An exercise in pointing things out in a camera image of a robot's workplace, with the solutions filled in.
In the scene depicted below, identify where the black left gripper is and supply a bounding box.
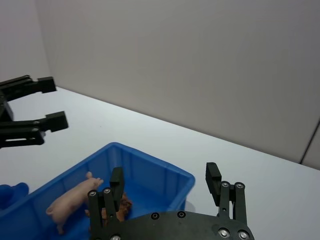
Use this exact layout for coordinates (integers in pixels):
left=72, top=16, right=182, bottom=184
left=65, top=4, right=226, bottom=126
left=0, top=74, right=70, bottom=150

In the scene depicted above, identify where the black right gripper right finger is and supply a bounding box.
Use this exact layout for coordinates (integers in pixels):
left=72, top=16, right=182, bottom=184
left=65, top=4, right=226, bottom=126
left=205, top=162, right=248, bottom=224

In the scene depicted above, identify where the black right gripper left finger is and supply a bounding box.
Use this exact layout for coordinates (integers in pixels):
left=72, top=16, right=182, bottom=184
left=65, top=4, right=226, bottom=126
left=87, top=166, right=125, bottom=240

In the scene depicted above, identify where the blue plastic bin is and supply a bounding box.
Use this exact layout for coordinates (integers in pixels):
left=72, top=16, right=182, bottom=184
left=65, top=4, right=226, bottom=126
left=0, top=142, right=196, bottom=240

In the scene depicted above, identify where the brown toy animal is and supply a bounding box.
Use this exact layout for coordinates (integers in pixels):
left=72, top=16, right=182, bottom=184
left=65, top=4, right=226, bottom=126
left=84, top=192, right=134, bottom=224

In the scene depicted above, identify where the blue soft object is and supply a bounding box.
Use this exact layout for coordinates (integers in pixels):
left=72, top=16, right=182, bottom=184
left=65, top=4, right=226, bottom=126
left=0, top=182, right=30, bottom=219

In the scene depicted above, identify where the pink toy pig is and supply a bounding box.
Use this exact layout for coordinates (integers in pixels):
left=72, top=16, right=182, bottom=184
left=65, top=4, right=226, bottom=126
left=45, top=171, right=105, bottom=235

